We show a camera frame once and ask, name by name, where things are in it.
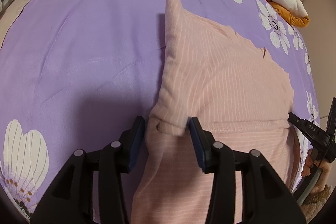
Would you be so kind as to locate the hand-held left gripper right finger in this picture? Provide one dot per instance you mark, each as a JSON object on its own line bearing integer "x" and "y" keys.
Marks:
{"x": 197, "y": 145}

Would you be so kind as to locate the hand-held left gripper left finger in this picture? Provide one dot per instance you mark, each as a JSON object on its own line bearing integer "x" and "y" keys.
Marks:
{"x": 135, "y": 145}

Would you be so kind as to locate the pink striped sweater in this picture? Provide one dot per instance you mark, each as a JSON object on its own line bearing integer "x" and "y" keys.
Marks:
{"x": 223, "y": 87}

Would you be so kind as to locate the person's right hand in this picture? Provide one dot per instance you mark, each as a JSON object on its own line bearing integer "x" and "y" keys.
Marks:
{"x": 325, "y": 171}

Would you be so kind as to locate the pinkish grey bed sheet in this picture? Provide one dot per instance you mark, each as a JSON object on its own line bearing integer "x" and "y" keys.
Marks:
{"x": 15, "y": 14}

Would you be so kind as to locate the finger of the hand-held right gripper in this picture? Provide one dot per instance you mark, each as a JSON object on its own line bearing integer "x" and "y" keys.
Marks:
{"x": 309, "y": 129}

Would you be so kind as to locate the person's right forearm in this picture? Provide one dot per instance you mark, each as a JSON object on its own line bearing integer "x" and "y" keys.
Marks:
{"x": 319, "y": 200}

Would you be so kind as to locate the purple floral blanket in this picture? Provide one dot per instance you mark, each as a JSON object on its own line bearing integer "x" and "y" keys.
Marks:
{"x": 92, "y": 56}

